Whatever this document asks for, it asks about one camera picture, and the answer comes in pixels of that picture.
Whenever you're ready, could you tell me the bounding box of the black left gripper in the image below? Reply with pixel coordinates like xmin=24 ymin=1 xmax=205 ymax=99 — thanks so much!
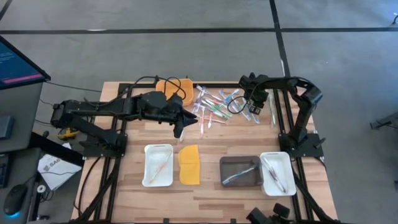
xmin=161 ymin=102 xmax=199 ymax=139

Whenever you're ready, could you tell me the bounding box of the blue toothbrush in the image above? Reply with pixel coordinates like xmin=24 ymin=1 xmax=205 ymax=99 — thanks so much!
xmin=245 ymin=107 xmax=261 ymax=124
xmin=231 ymin=98 xmax=253 ymax=122
xmin=218 ymin=89 xmax=240 ymax=104

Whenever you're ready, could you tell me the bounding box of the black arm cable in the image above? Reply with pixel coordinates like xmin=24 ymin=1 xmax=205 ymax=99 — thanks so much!
xmin=124 ymin=75 xmax=188 ymax=103
xmin=227 ymin=88 xmax=250 ymax=114

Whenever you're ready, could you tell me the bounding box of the white printed paper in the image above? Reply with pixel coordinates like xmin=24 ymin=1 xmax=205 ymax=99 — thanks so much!
xmin=37 ymin=151 xmax=83 ymax=192

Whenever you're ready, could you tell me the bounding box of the green toothbrush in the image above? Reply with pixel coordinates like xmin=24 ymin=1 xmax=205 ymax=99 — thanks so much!
xmin=214 ymin=108 xmax=233 ymax=121
xmin=201 ymin=98 xmax=224 ymax=110
xmin=205 ymin=104 xmax=233 ymax=118

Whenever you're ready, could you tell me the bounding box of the black computer mouse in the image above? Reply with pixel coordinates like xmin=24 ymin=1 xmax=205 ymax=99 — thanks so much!
xmin=3 ymin=184 xmax=29 ymax=217

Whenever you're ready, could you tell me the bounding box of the grey desk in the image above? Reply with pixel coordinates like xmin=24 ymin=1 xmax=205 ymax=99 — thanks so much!
xmin=0 ymin=82 xmax=44 ymax=154

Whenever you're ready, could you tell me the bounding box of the yellow tool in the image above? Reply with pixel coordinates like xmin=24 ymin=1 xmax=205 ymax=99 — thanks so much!
xmin=57 ymin=128 xmax=79 ymax=141

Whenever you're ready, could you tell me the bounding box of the black keyboard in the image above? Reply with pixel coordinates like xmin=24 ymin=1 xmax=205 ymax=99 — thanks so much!
xmin=0 ymin=154 xmax=11 ymax=189

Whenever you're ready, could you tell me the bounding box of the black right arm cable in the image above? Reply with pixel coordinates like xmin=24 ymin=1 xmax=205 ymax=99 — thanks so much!
xmin=227 ymin=88 xmax=250 ymax=114

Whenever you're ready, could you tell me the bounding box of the grey translucent plastic bin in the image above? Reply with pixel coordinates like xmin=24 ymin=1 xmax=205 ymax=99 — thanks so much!
xmin=219 ymin=155 xmax=265 ymax=189

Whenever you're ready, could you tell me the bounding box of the yellow folded cloth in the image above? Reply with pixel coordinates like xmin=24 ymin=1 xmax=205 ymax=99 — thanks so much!
xmin=177 ymin=144 xmax=201 ymax=186

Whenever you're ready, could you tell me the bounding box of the pile of clear plastic packets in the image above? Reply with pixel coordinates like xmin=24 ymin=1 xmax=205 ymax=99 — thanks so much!
xmin=221 ymin=166 xmax=259 ymax=187

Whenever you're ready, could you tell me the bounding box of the frosted clear plastic bin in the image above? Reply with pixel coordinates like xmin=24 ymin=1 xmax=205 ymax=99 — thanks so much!
xmin=259 ymin=151 xmax=297 ymax=197

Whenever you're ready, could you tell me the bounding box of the black aluminium table frame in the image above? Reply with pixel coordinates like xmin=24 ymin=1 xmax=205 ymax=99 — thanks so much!
xmin=72 ymin=72 xmax=340 ymax=224

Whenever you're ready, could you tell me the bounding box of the white plastic bin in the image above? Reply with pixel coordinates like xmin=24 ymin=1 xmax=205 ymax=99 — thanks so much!
xmin=142 ymin=143 xmax=174 ymax=188

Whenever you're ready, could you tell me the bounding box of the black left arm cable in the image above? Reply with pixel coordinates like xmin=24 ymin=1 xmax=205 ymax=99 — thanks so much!
xmin=124 ymin=75 xmax=188 ymax=103

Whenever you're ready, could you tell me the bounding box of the blue-grey box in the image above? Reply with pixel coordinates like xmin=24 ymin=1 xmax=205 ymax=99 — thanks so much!
xmin=0 ymin=115 xmax=16 ymax=140

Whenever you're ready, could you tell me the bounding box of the computer monitor blue screen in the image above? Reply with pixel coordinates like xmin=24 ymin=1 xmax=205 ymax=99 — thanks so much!
xmin=0 ymin=35 xmax=52 ymax=91

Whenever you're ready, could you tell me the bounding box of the pale toothbrush in clear wrap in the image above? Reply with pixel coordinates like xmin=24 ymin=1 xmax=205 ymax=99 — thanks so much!
xmin=268 ymin=90 xmax=277 ymax=128

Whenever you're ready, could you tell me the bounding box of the black floor cable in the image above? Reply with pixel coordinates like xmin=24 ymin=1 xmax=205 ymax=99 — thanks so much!
xmin=45 ymin=80 xmax=103 ymax=94

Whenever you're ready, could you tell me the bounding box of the black floor stand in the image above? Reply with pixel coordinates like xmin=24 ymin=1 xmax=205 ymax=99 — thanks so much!
xmin=369 ymin=111 xmax=398 ymax=131

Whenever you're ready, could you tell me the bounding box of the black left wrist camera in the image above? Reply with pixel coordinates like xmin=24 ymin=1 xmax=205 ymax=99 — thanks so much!
xmin=167 ymin=92 xmax=185 ymax=108

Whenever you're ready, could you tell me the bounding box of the black blurry device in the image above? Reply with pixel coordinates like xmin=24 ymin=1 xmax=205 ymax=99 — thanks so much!
xmin=246 ymin=203 xmax=290 ymax=224

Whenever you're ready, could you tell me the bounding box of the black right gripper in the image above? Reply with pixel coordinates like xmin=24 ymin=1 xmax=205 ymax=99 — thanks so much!
xmin=244 ymin=88 xmax=270 ymax=116

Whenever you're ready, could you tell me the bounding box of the dark toothbrush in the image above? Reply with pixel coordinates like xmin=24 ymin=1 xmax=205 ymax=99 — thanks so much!
xmin=262 ymin=157 xmax=289 ymax=194

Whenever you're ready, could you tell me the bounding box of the orange plastic bin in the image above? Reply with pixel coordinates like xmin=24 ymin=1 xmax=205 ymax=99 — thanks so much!
xmin=155 ymin=78 xmax=195 ymax=107

